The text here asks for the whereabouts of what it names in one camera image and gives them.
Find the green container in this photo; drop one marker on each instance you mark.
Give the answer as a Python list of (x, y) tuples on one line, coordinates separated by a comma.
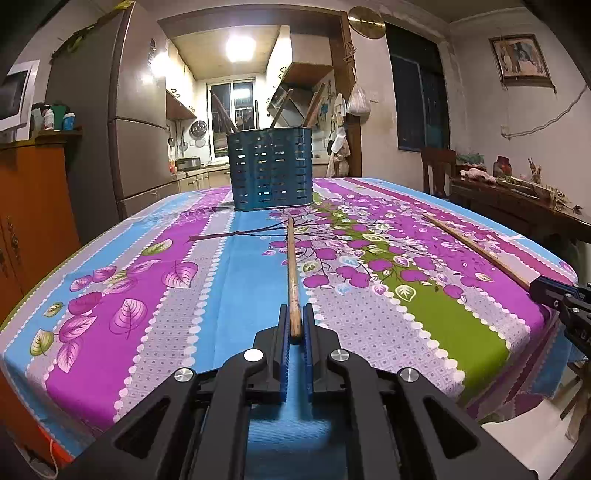
[(60, 115)]

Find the grey refrigerator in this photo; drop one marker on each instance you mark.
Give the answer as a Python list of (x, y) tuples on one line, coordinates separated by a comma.
[(134, 92)]

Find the red jar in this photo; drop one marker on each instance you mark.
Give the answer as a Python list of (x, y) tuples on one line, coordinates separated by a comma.
[(502, 167)]

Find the blue perforated utensil holder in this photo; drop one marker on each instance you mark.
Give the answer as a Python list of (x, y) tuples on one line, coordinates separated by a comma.
[(270, 170)]

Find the white wall switch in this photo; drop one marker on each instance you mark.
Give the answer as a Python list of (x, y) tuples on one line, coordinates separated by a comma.
[(374, 96)]

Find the dark wooden side table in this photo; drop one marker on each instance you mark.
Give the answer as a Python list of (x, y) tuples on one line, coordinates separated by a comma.
[(508, 203)]

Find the kitchen counter cabinets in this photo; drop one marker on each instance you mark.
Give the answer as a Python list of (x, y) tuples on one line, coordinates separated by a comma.
[(203, 180)]

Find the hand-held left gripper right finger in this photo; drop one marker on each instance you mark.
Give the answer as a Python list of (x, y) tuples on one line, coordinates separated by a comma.
[(308, 350)]

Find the framed wall picture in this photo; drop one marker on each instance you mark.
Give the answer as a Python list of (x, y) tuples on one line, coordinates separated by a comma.
[(521, 57)]

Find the round metal strainer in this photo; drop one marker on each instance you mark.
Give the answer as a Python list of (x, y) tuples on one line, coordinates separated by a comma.
[(198, 129)]

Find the round gold wall clock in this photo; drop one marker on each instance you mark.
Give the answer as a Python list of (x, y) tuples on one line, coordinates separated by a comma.
[(367, 22)]

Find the hanging cloth bag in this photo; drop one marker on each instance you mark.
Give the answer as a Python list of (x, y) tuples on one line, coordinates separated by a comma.
[(340, 152)]

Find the dark window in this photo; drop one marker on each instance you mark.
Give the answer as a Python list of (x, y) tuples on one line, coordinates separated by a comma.
[(415, 92)]

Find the blue lidded jar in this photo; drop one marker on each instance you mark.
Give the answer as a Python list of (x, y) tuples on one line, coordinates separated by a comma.
[(69, 122)]

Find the white bottle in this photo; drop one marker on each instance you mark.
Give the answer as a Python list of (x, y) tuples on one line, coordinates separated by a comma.
[(48, 119)]

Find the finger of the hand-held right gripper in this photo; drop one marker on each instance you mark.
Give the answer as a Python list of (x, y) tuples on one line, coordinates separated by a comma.
[(551, 290), (579, 323)]

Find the kitchen ceiling light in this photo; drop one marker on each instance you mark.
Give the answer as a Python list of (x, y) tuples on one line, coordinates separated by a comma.
[(240, 47)]

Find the hanging white plastic bag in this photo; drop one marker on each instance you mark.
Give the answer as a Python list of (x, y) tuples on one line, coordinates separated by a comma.
[(358, 104)]

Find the pink cloth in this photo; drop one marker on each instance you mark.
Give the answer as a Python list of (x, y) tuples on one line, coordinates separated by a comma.
[(475, 175)]

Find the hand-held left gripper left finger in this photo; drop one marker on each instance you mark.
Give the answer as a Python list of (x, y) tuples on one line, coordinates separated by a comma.
[(282, 350)]

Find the wooden chopstick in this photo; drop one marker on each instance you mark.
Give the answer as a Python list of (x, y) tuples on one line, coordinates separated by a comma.
[(314, 106), (224, 113), (293, 286), (281, 108), (255, 115), (475, 251)]

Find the purple floral tablecloth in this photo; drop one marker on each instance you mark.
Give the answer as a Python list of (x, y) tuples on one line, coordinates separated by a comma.
[(161, 323)]

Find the barred kitchen window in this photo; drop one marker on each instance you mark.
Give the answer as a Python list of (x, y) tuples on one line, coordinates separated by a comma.
[(242, 120)]

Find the orange wooden cabinet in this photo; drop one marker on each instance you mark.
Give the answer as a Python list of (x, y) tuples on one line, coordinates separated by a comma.
[(32, 207)]

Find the dark wooden chair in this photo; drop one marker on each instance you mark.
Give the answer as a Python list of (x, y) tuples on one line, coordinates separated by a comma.
[(438, 170)]

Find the white microwave oven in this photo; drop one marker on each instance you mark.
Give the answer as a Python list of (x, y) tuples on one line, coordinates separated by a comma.
[(14, 97)]

